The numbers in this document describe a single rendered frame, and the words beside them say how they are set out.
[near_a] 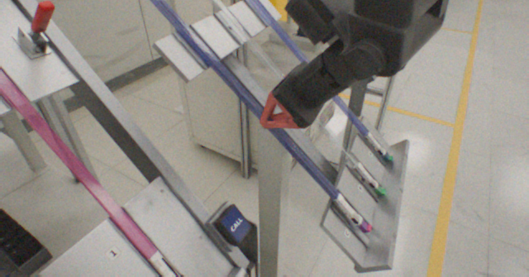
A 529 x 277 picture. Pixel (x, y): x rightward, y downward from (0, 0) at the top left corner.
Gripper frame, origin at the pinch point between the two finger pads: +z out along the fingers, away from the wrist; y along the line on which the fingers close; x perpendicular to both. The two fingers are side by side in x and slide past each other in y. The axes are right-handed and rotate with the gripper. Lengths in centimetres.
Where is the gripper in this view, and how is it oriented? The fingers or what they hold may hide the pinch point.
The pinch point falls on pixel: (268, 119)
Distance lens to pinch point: 48.3
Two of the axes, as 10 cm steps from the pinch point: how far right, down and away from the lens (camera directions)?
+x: 6.7, 7.3, 1.3
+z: -6.0, 4.3, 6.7
